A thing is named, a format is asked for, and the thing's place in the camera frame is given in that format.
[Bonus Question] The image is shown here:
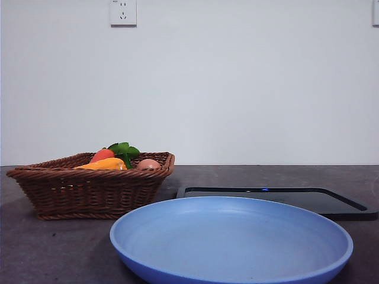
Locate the brown wicker basket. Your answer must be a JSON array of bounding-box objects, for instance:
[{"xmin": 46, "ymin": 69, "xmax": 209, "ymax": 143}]
[{"xmin": 6, "ymin": 151, "xmax": 175, "ymax": 221}]

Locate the black rectangular tray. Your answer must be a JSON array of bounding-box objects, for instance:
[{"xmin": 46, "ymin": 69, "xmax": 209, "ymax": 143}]
[{"xmin": 176, "ymin": 186, "xmax": 379, "ymax": 221}]

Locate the blue round plate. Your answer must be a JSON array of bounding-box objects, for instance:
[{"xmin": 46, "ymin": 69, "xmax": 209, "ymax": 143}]
[{"xmin": 109, "ymin": 196, "xmax": 354, "ymax": 284}]

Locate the brown egg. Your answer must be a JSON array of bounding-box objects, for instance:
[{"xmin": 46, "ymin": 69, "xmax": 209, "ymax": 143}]
[{"xmin": 136, "ymin": 159, "xmax": 162, "ymax": 171}]

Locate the orange carrot with green leaves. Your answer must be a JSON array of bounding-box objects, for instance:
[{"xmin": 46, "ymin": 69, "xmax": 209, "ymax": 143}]
[{"xmin": 89, "ymin": 142, "xmax": 140, "ymax": 164}]

